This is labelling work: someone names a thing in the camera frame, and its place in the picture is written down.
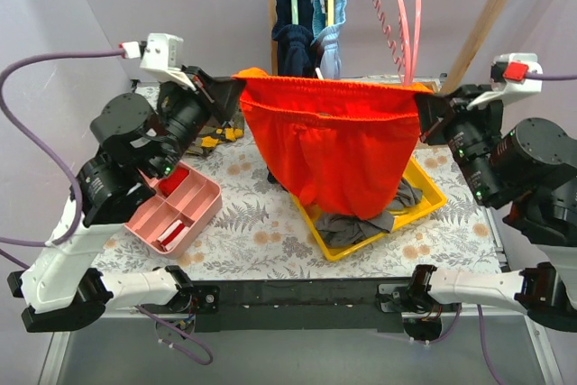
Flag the orange shorts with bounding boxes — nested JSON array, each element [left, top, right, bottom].
[[236, 68, 429, 219]]

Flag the pink wavy hanger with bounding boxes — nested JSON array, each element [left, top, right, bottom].
[[371, 0, 413, 86]]

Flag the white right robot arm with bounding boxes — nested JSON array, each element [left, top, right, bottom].
[[376, 85, 576, 333]]

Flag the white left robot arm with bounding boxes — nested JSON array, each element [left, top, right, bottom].
[[7, 67, 245, 333]]

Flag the camouflage shorts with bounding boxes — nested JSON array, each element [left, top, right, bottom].
[[187, 107, 245, 158]]

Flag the navy blue shorts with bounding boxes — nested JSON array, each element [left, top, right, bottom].
[[266, 0, 319, 186]]

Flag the light blue shorts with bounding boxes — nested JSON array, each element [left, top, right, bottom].
[[311, 0, 347, 80]]

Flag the grey shorts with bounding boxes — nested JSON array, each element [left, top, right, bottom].
[[315, 179, 423, 248]]

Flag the red block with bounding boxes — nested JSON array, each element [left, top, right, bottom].
[[158, 166, 189, 197]]

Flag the yellow plastic tray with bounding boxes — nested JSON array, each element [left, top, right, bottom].
[[290, 157, 447, 261]]

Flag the pink divided organizer tray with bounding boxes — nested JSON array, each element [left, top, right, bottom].
[[125, 162, 223, 260]]

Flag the red white striped item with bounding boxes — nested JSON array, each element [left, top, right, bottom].
[[153, 219, 189, 252]]

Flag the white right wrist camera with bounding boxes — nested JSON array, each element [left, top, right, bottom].
[[467, 53, 543, 111]]

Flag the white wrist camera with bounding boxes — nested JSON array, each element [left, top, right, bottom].
[[118, 32, 194, 89], [467, 53, 543, 111]]

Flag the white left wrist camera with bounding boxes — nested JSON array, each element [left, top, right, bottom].
[[118, 32, 194, 89]]

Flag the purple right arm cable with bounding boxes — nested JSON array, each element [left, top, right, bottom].
[[525, 69, 577, 83]]

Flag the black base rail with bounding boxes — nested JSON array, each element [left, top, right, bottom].
[[144, 277, 456, 333]]

